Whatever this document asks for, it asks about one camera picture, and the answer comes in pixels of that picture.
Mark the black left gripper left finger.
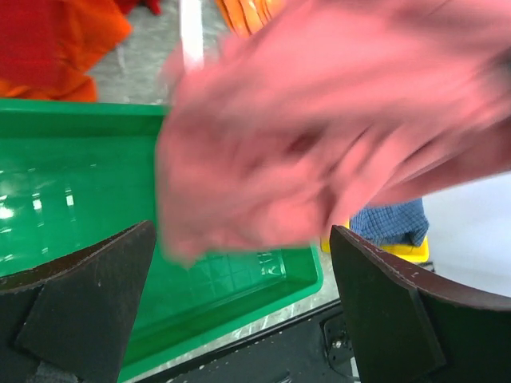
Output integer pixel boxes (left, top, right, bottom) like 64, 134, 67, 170
1, 221, 156, 382

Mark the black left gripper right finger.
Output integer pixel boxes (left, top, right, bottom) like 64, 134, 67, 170
330, 227, 510, 382

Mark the orange t shirt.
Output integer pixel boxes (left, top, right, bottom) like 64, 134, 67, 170
1, 1, 132, 102

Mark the yellow plastic tray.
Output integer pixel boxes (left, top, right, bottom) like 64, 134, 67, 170
346, 220, 430, 263

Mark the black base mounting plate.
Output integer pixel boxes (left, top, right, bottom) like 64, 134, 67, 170
142, 299, 359, 383

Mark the orange white patterned shirt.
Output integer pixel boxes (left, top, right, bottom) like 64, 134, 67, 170
215, 0, 287, 38

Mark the blue checked shirt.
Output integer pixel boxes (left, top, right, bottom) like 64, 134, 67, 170
350, 199, 430, 247

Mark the green plastic tray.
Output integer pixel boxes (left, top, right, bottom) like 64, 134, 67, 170
1, 99, 323, 381

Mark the white clothes rack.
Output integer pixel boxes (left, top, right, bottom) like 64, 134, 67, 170
179, 0, 204, 69

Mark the dusty pink t shirt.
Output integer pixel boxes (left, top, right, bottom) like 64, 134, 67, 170
156, 1, 510, 263

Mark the red t shirt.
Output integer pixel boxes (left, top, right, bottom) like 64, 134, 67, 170
1, 1, 160, 87

